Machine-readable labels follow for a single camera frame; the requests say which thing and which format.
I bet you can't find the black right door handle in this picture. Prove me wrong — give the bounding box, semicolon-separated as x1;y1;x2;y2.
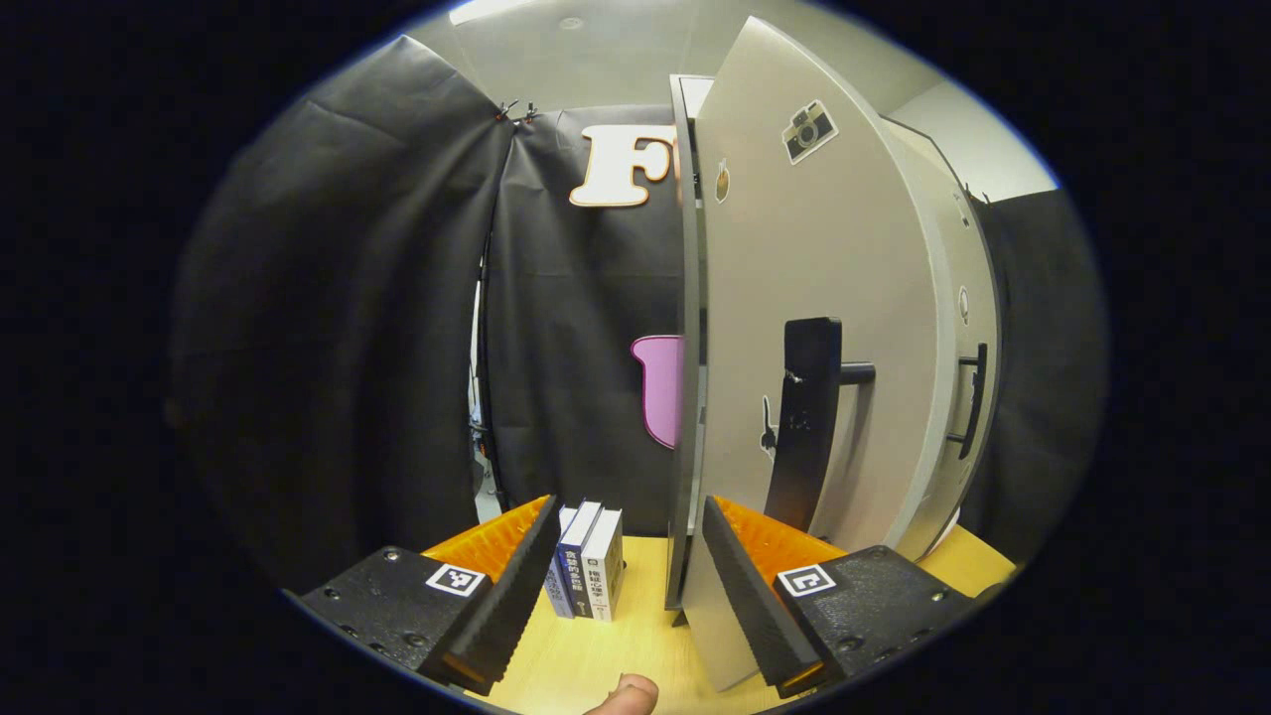
944;343;990;462

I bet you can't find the black door handle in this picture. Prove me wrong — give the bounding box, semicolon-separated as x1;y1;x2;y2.
763;317;878;535
944;343;990;462

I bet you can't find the black left door handle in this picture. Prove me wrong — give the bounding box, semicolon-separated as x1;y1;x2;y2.
763;317;878;535

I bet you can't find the ceiling light panel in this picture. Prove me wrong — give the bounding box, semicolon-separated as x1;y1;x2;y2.
449;0;539;27

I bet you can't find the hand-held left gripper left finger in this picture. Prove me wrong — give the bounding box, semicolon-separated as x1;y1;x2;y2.
296;495;563;696

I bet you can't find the grey white cabinet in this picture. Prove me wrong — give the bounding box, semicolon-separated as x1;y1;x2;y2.
663;73;718;627

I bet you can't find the dark blue book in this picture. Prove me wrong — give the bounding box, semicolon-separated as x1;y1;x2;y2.
557;500;604;620

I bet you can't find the light blue book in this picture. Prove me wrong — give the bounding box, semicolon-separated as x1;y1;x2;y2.
542;506;579;620

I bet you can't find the white cabinet door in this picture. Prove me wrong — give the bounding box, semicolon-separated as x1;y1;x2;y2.
879;117;1002;563
685;15;946;693

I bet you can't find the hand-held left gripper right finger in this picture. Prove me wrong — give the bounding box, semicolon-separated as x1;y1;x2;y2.
701;495;979;699

